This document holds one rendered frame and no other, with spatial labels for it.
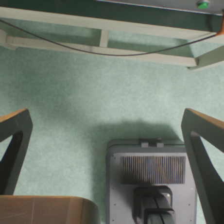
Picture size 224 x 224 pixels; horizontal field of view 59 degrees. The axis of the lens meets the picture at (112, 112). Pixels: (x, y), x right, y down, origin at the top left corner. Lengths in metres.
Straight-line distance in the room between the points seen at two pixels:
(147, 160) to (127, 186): 0.19
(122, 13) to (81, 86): 0.80
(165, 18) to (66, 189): 1.24
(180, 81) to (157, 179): 0.64
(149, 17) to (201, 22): 0.15
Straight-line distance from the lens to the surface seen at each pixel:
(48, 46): 1.26
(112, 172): 1.15
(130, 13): 0.62
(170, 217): 1.05
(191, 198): 1.29
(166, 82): 1.37
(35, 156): 1.49
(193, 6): 0.62
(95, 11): 0.62
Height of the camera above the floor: 1.33
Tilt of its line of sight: 85 degrees down
